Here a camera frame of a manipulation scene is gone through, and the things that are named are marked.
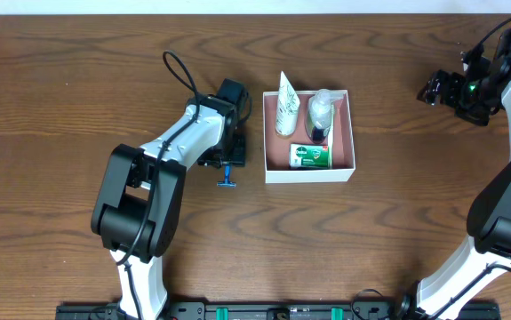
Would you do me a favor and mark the blue disposable razor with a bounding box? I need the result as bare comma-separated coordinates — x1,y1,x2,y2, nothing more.
217,164,236,188

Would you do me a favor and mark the green Dettol soap bar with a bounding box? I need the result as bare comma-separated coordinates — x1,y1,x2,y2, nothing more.
289,143,331,169

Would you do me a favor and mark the white Pantene tube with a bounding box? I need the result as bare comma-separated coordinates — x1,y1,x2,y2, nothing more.
275,71,300,137

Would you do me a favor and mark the clear pump sanitizer bottle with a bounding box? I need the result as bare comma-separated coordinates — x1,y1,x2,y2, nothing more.
305,89,344,144

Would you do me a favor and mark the green white toothbrush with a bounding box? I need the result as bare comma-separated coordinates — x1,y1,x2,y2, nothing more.
327,102,336,169

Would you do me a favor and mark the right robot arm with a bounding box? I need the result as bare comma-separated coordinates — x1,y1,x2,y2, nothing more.
395,28,511,319

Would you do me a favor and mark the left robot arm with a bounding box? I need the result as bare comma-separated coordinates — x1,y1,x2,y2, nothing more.
88,78,252,319

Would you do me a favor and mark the white box pink interior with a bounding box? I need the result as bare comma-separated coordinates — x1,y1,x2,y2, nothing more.
262,90,356,184

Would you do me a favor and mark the right black cable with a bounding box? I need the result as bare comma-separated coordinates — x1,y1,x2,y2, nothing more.
427,9,511,320

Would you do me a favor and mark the black cable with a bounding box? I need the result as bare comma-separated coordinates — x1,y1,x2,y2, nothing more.
427,9,511,320
116,49,254,320

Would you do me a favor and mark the left black cable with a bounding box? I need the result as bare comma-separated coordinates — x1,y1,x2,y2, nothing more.
116,49,254,320

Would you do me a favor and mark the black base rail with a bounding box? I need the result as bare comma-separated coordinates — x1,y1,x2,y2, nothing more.
54,300,503,320

